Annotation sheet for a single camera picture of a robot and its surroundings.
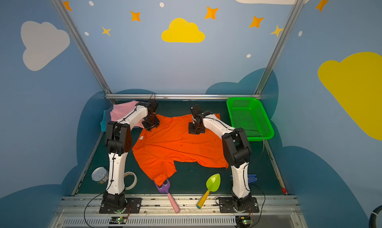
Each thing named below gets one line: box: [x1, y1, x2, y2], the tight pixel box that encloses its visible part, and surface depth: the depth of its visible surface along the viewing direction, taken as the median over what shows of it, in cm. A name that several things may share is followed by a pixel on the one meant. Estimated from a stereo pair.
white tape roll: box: [123, 171, 138, 191], surface depth 83 cm
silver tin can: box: [91, 166, 109, 184], surface depth 80 cm
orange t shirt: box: [132, 113, 229, 187], surface depth 97 cm
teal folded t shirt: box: [99, 109, 107, 132], surface depth 106 cm
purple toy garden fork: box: [153, 178, 181, 214], surface depth 81 cm
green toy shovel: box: [196, 173, 222, 210], surface depth 82 cm
